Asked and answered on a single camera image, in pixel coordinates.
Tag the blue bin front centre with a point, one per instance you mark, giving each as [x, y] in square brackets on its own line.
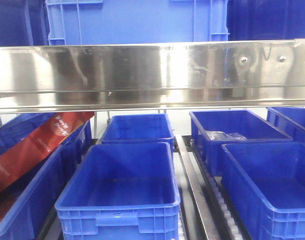
[122, 192]

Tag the white roller track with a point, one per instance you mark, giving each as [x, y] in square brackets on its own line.
[219, 204]

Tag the blue bin rear centre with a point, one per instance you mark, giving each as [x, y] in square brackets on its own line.
[135, 128]

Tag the large blue crate upper shelf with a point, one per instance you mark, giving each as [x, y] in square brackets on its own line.
[102, 22]

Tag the blue bin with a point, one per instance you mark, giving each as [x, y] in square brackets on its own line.
[135, 128]
[122, 192]
[25, 204]
[22, 125]
[291, 120]
[266, 184]
[245, 122]

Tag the red paper package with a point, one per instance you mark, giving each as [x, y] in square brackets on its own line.
[34, 148]

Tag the stainless steel shelf beam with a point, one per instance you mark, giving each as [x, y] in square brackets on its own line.
[176, 75]

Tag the blue bin rear right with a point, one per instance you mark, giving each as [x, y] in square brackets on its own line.
[245, 122]

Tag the blue bin rear left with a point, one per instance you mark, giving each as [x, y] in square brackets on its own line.
[22, 125]

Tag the blue bin front right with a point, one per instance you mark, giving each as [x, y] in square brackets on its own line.
[266, 184]

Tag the blue bin far right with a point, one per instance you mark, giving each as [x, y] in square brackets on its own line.
[291, 120]

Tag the clear plastic bag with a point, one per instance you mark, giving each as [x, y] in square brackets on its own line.
[222, 136]

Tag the blue bin front left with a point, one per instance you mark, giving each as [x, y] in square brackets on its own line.
[25, 204]

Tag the steel shelf divider rail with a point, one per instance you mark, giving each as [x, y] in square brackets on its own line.
[205, 221]

